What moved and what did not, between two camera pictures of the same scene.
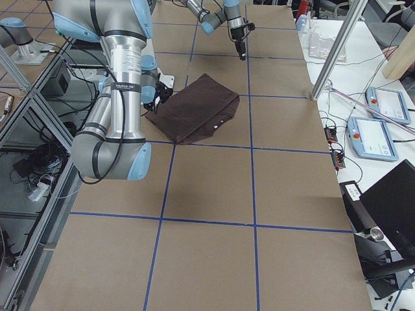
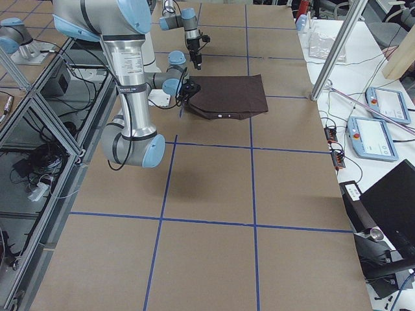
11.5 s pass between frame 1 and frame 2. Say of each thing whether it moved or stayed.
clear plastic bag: stayed
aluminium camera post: stayed
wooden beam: stayed
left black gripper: moved
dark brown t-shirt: moved
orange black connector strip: stayed
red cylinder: stayed
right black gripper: moved
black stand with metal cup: stayed
